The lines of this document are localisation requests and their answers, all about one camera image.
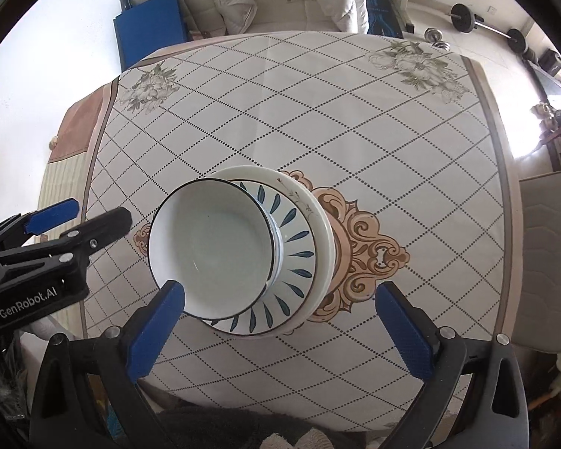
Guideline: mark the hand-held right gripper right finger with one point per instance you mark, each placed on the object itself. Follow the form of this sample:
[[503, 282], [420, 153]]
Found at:
[[404, 332]]

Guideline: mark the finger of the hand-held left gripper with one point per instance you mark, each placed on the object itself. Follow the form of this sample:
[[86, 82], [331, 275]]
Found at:
[[107, 229], [51, 215]]

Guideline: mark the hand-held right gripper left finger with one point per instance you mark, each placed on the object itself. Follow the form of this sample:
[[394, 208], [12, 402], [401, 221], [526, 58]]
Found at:
[[156, 332]]

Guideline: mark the dark rimmed white bowl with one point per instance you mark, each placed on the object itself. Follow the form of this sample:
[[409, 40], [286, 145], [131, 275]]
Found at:
[[215, 243]]

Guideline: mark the blue leaf pattern plate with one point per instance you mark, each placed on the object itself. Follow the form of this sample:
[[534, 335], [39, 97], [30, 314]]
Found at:
[[294, 262]]

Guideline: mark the white plate red floral print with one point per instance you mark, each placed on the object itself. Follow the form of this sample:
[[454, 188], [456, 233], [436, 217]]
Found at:
[[304, 201]]

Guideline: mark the person's left hand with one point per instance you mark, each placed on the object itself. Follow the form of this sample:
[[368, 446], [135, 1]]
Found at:
[[43, 327]]

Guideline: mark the cream tassel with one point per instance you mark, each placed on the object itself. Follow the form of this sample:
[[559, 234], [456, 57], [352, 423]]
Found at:
[[54, 141]]

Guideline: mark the grey quilted chair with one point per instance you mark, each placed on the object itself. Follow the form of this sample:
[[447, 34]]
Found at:
[[551, 262]]

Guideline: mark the diamond pattern floral tablecloth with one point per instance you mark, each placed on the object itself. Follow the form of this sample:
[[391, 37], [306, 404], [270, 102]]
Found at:
[[355, 126]]

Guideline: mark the small ornament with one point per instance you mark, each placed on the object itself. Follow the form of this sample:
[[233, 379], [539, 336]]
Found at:
[[542, 110]]

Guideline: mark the chrome dumbbell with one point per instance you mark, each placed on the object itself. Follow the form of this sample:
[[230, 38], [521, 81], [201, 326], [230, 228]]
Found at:
[[432, 35]]

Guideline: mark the black speaker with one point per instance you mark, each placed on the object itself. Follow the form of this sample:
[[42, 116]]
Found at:
[[551, 61]]

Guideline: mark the short barbell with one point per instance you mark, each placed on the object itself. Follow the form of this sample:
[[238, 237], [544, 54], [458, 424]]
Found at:
[[463, 16]]

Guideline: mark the blue bench pad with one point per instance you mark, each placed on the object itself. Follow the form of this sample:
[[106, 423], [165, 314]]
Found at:
[[381, 9]]

